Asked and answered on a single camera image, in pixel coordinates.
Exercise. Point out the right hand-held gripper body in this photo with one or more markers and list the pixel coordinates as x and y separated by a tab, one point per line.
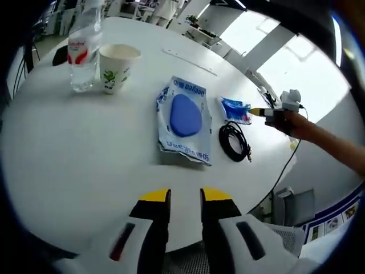
292	100

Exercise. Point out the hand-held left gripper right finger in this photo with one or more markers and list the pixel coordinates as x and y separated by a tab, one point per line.
222	228

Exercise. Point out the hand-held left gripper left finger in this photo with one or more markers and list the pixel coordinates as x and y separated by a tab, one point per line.
151	228

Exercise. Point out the blue tissue packet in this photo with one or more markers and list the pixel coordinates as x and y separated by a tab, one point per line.
235	109

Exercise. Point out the blue cloth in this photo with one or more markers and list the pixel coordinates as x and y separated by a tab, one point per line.
185	120

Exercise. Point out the white leaf-print paper cup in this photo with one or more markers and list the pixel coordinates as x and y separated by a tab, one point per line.
115	68

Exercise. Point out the clear plastic water bottle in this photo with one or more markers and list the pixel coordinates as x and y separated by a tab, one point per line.
84	51

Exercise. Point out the black mouse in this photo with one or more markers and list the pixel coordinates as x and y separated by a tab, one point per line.
60	55

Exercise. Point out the person's right hand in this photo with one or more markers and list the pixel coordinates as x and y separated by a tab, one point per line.
289	122

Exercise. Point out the black devices on table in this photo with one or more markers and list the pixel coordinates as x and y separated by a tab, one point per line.
266	95

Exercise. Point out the small yellow object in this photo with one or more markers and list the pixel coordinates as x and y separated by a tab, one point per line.
292	145

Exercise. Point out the grey office chair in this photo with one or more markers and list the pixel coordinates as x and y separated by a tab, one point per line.
296	207

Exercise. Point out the white table power strip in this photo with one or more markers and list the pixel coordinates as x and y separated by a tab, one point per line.
188	61

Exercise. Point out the potted green plant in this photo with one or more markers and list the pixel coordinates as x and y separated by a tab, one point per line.
193	21

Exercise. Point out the wall posters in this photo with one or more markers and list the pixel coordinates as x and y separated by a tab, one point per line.
333	219

